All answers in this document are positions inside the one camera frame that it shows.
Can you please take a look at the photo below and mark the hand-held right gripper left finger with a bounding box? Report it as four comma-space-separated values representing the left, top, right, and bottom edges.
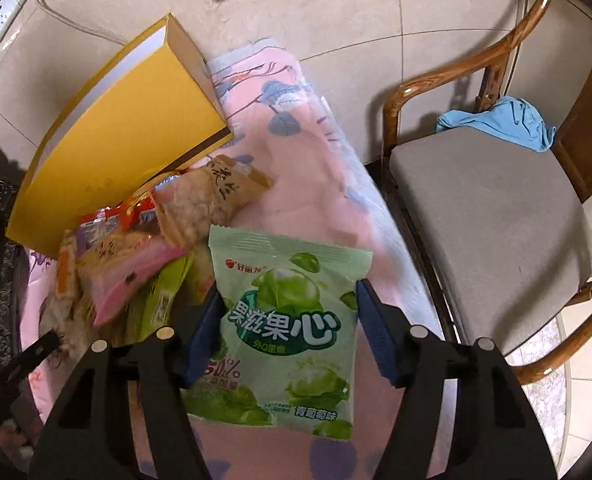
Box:
28, 286, 228, 480

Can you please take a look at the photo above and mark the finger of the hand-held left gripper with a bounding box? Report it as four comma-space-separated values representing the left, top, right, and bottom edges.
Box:
10, 330, 63, 377

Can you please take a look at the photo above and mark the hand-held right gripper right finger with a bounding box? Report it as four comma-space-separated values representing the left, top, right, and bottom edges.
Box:
354, 277, 559, 480

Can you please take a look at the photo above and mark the green candy packet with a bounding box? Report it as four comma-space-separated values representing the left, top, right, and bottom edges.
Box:
182, 225, 374, 442

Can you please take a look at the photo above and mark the brown peanut packet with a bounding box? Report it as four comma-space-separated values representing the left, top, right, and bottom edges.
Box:
153, 154, 275, 248

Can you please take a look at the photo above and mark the green snack box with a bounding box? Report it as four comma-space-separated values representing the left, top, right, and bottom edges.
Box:
126, 255, 197, 343

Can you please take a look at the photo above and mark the orange striped snack packet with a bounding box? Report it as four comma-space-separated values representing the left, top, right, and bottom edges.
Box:
55, 230, 83, 313

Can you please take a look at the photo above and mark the pink snack packet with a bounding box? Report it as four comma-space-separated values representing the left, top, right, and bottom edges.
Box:
76, 230, 189, 328

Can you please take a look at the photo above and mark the purple blue snack packet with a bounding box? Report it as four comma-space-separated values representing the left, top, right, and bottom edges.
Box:
73, 219, 127, 261

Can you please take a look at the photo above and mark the orange red snack packet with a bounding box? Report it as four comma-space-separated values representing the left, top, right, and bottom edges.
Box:
78, 170, 187, 235

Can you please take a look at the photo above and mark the grey seat cushion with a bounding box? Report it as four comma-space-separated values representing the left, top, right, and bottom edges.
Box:
388, 127, 592, 356

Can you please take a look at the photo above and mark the pink floral blanket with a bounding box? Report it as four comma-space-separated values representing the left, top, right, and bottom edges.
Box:
18, 42, 447, 480

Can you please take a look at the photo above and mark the yellow flat box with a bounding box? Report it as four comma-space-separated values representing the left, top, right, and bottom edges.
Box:
5, 12, 235, 261

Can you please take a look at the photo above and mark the blue cloth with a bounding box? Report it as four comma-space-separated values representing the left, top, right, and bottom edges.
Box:
436, 95, 557, 153

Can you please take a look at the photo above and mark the wooden armchair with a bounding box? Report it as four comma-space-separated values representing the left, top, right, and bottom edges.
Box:
378, 0, 592, 386

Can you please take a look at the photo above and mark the white power cable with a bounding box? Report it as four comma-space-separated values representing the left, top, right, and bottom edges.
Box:
28, 0, 132, 46

